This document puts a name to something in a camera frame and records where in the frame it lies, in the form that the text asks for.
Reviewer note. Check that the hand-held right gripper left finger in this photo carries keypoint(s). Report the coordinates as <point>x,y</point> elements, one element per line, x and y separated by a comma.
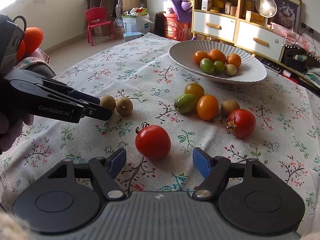
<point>117,159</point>

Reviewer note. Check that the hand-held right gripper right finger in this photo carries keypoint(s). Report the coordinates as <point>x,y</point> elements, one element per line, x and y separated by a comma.
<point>202,162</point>

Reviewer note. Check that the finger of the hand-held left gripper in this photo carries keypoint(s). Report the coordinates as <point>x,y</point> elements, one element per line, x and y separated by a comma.
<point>100,112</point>
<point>85,96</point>

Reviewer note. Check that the brown longan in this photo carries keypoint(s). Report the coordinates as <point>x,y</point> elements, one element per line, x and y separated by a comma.
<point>124,106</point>
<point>108,102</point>

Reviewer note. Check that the orange oval tomato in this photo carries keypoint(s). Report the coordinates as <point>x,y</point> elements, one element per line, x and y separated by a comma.
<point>207,107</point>

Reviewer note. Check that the red tomato with stem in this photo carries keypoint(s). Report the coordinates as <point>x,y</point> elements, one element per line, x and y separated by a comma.
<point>242,123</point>

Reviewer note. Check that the green and red tomato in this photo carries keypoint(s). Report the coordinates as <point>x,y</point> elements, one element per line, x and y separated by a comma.
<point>185,103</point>

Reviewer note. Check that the small brown kiwi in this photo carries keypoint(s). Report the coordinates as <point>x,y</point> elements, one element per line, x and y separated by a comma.
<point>230,107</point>

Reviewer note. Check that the yellow round tomato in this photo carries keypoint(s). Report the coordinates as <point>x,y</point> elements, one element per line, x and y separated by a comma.
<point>194,90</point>

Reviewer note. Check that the green lime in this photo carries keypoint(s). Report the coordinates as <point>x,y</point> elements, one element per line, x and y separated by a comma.
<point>207,66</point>

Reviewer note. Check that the small green fruit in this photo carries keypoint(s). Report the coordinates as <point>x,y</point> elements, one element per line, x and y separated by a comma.
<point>219,67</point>

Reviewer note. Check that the beige round fruit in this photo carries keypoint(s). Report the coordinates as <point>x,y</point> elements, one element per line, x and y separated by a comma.
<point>230,70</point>

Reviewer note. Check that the white ribbed plate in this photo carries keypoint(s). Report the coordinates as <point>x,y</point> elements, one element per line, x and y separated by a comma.
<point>250,72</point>

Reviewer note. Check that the small orange tomato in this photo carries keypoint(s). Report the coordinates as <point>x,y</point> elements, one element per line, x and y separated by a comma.
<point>200,57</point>

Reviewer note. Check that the orange tangerine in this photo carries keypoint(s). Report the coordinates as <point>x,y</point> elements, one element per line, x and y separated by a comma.
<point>233,60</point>
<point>217,55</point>

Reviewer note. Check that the person's left hand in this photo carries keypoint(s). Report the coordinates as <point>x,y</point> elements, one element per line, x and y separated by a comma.
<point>12,140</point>

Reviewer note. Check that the grey patterned cushion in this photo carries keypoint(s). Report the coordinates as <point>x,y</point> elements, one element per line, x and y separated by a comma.
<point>40,66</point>

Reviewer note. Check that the floral tablecloth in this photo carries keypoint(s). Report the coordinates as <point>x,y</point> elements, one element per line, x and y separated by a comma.
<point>125,62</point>

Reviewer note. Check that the orange plush item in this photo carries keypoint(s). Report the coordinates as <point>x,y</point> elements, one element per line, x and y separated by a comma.
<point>33,38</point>

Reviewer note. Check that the red plastic chair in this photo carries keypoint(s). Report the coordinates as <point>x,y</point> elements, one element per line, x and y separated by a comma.
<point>98,22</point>

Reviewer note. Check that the light blue tissue box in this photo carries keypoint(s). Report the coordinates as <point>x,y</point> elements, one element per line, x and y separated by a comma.
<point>132,36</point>

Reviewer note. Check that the white box of toys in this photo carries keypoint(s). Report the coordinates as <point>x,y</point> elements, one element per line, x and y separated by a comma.
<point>135,22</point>

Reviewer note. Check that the black heater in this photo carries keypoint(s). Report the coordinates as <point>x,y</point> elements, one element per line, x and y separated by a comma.
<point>158,22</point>

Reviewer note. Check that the red printed bucket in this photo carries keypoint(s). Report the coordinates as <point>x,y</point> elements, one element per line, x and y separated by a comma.
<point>175,27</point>

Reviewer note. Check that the beige fuzzy clothing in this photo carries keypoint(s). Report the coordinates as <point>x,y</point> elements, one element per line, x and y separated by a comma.
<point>12,227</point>

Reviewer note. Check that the black bag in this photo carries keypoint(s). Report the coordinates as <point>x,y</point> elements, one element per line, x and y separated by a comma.
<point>292,61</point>

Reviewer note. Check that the purple plush toy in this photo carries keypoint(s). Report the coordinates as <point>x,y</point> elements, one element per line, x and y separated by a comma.
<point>181,1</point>

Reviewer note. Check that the wooden cabinet with white drawers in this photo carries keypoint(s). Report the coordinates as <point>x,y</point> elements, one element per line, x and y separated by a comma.
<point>215,26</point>

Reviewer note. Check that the pink patterned cloth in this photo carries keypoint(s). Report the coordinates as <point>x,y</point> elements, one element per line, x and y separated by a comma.
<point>307,42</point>

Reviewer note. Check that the white desk fan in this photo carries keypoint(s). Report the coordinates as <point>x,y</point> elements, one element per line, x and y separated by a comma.
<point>265,6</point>

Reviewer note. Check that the framed cat picture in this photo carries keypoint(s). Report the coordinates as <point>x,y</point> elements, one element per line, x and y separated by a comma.
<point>286,10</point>

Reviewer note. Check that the wall socket strip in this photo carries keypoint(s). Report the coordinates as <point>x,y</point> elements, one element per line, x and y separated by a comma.
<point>307,28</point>

